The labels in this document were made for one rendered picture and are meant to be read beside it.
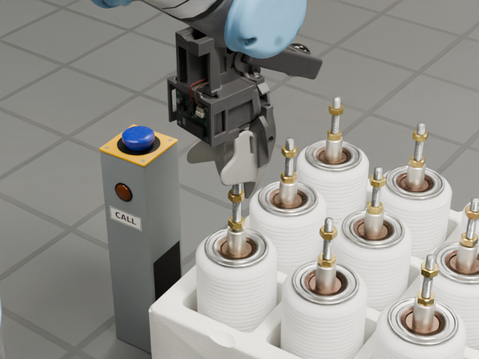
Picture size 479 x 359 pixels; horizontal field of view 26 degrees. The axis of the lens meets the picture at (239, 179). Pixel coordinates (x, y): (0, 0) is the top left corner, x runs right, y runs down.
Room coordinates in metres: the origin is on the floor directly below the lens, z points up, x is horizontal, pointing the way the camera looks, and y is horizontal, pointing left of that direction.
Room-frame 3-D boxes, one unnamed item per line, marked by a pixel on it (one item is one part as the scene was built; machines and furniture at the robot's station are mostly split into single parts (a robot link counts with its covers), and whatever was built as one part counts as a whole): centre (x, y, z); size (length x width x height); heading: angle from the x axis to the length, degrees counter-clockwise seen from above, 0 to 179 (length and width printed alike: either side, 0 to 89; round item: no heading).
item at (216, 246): (0.96, 0.00, 0.25); 0.08 x 0.08 x 0.01
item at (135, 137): (1.09, 0.12, 0.32); 0.04 x 0.04 x 0.02
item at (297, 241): (1.06, -0.06, 0.16); 0.10 x 0.10 x 0.18
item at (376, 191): (0.99, -0.16, 0.30); 0.01 x 0.01 x 0.08
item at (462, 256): (0.93, -0.26, 0.26); 0.02 x 0.02 x 0.03
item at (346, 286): (0.89, -0.10, 0.25); 0.08 x 0.08 x 0.01
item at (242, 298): (0.96, 0.00, 0.16); 0.10 x 0.10 x 0.18
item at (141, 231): (1.09, 0.12, 0.16); 0.07 x 0.07 x 0.31; 57
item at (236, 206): (0.96, 0.00, 0.31); 0.01 x 0.01 x 0.08
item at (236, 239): (0.96, 0.00, 0.26); 0.02 x 0.02 x 0.03
